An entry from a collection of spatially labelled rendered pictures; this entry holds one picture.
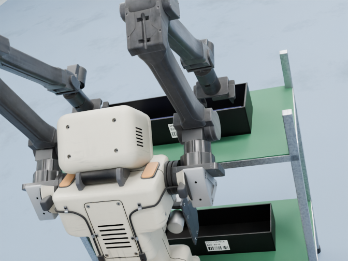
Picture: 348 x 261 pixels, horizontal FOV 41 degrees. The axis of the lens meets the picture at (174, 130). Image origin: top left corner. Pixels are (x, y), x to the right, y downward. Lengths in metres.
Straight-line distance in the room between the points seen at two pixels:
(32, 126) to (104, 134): 0.23
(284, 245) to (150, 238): 0.97
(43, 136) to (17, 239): 2.04
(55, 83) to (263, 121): 0.75
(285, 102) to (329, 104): 1.74
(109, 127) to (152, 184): 0.17
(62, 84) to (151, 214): 0.51
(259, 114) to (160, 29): 0.90
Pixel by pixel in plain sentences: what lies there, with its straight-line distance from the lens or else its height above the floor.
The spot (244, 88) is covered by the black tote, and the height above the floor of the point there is 1.04.
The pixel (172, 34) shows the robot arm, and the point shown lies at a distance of 1.08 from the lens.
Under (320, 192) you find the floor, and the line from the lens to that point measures 2.81.
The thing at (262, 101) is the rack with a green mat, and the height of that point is 0.95.
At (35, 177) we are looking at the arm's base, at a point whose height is 1.22.
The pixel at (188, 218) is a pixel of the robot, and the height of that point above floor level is 0.99.
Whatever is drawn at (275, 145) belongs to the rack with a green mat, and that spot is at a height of 0.95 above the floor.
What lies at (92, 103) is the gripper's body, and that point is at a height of 1.22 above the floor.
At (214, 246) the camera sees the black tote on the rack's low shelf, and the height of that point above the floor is 0.40.
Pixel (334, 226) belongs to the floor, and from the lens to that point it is 2.62.
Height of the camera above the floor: 1.89
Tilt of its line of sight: 31 degrees down
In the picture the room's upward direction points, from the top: 18 degrees counter-clockwise
